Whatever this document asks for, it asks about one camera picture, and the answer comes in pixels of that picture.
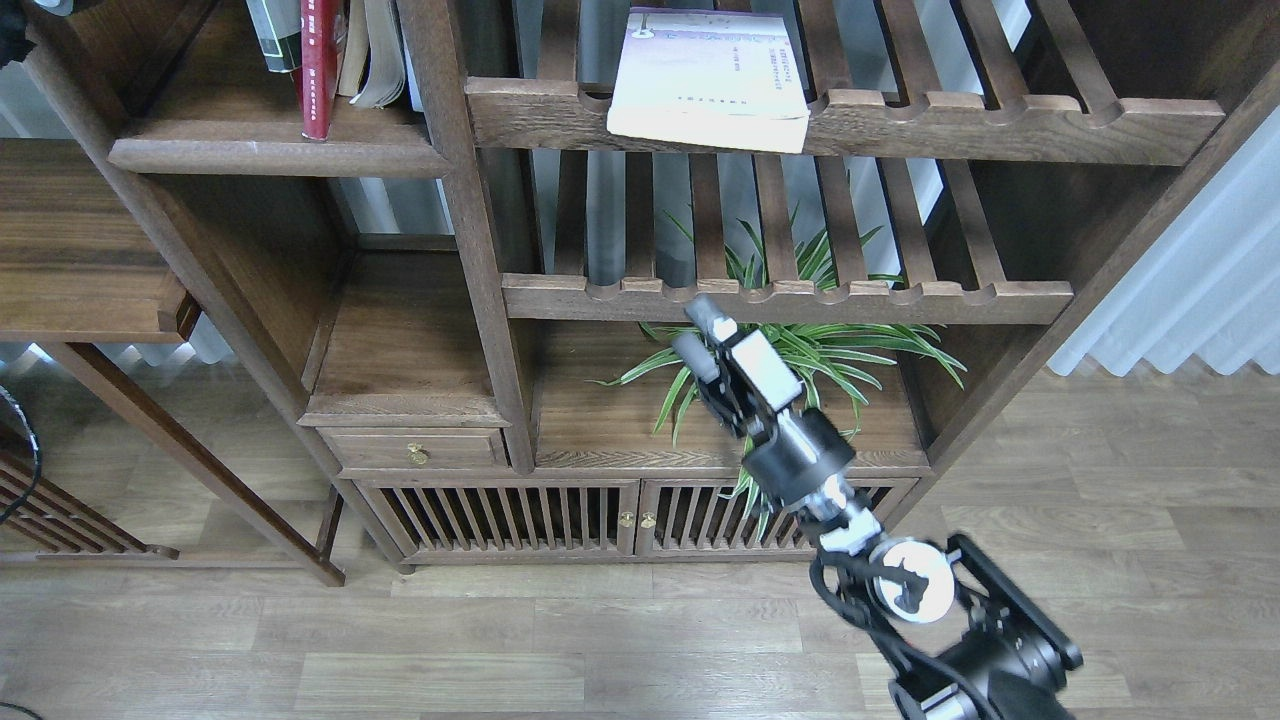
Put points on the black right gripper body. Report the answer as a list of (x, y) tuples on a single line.
[(796, 459)]

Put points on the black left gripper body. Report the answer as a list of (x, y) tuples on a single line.
[(15, 46)]

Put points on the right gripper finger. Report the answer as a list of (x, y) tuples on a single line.
[(697, 357), (715, 326)]

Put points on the white pale cover book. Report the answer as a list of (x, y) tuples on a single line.
[(719, 79)]

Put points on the green and black book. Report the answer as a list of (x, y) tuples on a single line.
[(278, 28)]

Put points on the red cover book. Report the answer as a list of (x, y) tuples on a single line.
[(322, 42)]

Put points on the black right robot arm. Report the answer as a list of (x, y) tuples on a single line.
[(963, 640)]

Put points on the brass cabinet door knobs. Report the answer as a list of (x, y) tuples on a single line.
[(645, 520)]

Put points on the dark wooden bookshelf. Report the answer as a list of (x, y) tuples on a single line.
[(438, 281)]

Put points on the brass drawer knob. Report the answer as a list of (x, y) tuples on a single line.
[(416, 454)]

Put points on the beige upright book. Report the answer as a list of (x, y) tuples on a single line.
[(356, 53)]

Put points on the worn grey upright book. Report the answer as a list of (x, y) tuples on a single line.
[(385, 74)]

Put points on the white curtain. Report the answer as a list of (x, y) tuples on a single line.
[(1209, 285)]

